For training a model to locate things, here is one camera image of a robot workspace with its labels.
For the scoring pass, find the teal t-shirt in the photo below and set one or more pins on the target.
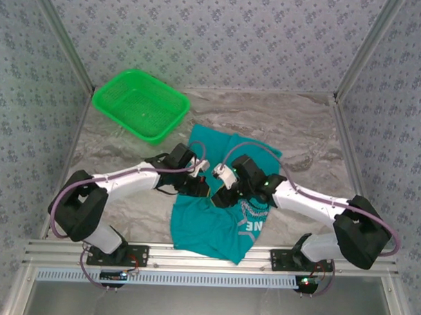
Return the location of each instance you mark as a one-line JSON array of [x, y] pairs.
[[201, 226]]

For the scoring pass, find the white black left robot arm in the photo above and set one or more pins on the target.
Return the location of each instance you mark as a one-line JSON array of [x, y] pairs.
[[133, 183]]

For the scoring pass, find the green plastic basket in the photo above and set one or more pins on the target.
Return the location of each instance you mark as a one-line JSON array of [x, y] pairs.
[[139, 106]]

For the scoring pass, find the grey metal panel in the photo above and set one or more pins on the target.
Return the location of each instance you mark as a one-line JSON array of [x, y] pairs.
[[205, 306]]

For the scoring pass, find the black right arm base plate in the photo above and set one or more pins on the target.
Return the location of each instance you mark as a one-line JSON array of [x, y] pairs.
[[279, 260]]

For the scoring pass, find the aluminium side rail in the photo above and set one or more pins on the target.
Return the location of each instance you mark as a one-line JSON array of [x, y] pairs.
[[72, 149], [349, 152]]

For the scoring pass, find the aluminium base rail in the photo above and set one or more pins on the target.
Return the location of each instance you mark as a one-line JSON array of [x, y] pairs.
[[165, 259]]

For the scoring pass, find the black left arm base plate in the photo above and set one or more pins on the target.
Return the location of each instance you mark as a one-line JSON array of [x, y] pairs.
[[141, 255]]

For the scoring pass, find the aluminium frame post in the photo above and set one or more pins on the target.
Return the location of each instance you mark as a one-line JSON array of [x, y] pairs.
[[64, 38], [368, 49]]

